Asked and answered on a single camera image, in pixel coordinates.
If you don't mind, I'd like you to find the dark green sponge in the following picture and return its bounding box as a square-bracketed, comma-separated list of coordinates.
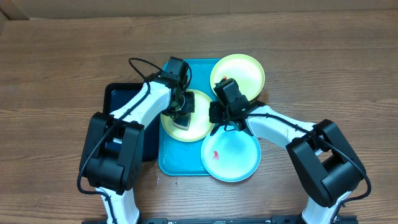
[172, 113, 191, 131]

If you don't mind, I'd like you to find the green plate with stain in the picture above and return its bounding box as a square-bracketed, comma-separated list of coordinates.
[160, 89, 215, 142]

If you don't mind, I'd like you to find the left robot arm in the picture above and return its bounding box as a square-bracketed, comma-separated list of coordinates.
[76, 57, 195, 223]

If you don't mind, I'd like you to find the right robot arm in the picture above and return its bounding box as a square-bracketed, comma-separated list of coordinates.
[209, 78, 371, 223]

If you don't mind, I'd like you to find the teal plastic serving tray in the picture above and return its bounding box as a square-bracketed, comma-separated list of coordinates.
[158, 58, 218, 175]

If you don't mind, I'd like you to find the black plastic tray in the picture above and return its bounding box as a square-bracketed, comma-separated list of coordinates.
[103, 83, 160, 162]

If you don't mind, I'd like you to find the light blue plate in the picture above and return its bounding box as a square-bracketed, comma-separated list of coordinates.
[201, 129, 261, 182]

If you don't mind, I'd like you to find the cardboard backdrop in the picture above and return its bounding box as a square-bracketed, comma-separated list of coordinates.
[1, 0, 397, 20]

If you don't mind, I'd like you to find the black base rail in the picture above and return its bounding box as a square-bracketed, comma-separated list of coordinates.
[82, 215, 358, 224]

